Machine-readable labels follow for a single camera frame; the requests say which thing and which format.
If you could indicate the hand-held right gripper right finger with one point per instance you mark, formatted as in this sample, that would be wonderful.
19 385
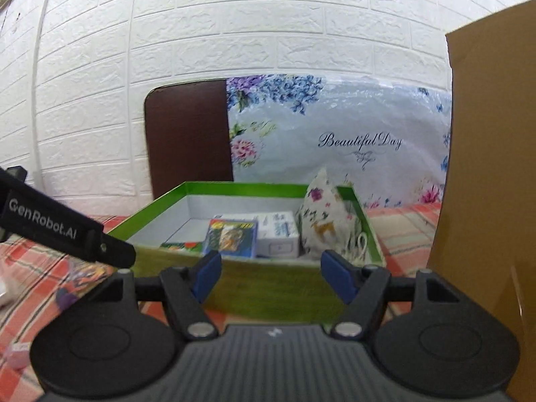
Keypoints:
335 274

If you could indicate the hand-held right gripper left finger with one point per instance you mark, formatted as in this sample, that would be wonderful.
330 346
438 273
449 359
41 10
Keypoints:
207 276

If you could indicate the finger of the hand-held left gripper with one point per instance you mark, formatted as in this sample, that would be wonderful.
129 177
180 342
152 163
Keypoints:
119 253

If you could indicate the red green card packet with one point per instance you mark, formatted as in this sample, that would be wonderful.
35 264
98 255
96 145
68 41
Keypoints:
184 246

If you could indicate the blue card packet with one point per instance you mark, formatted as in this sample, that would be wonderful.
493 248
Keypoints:
230 236

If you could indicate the printed cloth pouch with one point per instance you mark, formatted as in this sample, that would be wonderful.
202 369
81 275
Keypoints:
322 217

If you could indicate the white printed cardboard box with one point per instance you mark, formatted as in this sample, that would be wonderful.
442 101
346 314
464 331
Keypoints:
278 247

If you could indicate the green cardboard box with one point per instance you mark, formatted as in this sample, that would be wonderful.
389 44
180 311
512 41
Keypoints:
272 289

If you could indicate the colourful printed packet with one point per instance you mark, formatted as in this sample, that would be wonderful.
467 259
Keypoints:
86 272

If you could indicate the purple small object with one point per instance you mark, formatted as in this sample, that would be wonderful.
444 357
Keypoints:
66 298

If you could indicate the plaid blanket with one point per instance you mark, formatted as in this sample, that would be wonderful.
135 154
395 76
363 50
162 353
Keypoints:
402 234

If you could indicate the white roll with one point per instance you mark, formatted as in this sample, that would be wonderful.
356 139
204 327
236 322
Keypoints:
6 289

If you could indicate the brown headboard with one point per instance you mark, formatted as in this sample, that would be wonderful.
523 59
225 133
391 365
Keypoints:
188 138

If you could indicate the pink white plastic packet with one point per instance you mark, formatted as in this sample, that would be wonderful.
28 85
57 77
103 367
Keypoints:
17 356

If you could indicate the floral plastic bag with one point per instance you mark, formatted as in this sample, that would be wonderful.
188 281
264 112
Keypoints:
335 113

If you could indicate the brown cardboard box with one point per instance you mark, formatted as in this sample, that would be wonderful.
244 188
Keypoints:
481 176

